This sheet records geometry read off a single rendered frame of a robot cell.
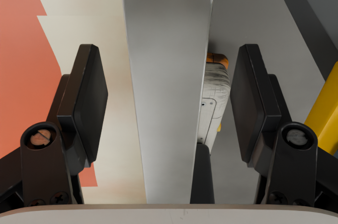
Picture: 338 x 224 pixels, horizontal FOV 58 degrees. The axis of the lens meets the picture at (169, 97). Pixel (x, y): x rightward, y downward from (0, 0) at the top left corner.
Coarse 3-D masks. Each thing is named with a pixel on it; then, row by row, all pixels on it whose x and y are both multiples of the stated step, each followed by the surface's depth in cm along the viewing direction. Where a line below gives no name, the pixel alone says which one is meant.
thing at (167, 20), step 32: (128, 0) 12; (160, 0) 12; (192, 0) 12; (128, 32) 14; (160, 32) 14; (192, 32) 14; (160, 64) 15; (192, 64) 15; (160, 96) 17; (192, 96) 17; (160, 128) 19; (192, 128) 19; (160, 160) 21; (192, 160) 21; (160, 192) 25
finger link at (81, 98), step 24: (96, 48) 12; (72, 72) 11; (96, 72) 12; (72, 96) 10; (96, 96) 12; (48, 120) 10; (72, 120) 10; (96, 120) 12; (72, 144) 10; (96, 144) 12; (0, 168) 9; (72, 168) 10; (0, 192) 9
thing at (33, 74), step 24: (0, 24) 17; (24, 24) 17; (0, 48) 19; (24, 48) 19; (48, 48) 19; (0, 72) 20; (24, 72) 20; (48, 72) 20; (0, 96) 22; (24, 96) 22; (48, 96) 22; (0, 120) 24; (24, 120) 24; (0, 144) 26
